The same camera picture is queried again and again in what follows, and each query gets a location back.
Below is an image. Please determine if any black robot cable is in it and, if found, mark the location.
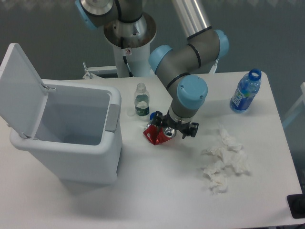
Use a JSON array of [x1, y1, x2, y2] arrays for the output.
[[120, 37, 133, 78]]

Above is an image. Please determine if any blue bottle cap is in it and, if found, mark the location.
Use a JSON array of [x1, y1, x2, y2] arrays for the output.
[[150, 112, 155, 120]]

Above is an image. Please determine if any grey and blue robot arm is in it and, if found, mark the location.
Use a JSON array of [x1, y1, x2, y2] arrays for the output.
[[75, 0, 229, 137]]

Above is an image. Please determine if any crumpled white tissue paper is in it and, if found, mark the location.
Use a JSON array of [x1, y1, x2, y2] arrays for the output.
[[201, 124, 251, 195]]

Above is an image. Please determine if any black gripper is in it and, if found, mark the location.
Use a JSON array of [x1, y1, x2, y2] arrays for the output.
[[152, 111, 199, 139]]

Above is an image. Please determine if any white plastic trash bin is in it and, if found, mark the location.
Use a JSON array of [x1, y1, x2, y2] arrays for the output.
[[0, 43, 122, 185]]

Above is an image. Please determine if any blue plastic water bottle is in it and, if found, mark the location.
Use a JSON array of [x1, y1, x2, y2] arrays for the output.
[[230, 68, 262, 113]]

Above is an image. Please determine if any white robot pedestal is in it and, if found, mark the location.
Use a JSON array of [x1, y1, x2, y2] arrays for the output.
[[112, 43, 151, 78]]

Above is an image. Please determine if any clear bottle green label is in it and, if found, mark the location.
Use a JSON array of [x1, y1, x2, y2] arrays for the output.
[[134, 83, 150, 120]]

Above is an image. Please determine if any white bottle cap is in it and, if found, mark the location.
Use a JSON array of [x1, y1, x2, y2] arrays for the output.
[[126, 110, 135, 117]]

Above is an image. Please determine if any crushed red soda can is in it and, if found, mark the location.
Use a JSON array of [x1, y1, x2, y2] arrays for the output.
[[143, 120, 176, 145]]

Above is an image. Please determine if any black device at edge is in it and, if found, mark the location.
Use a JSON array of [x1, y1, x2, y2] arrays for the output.
[[287, 194, 305, 219]]

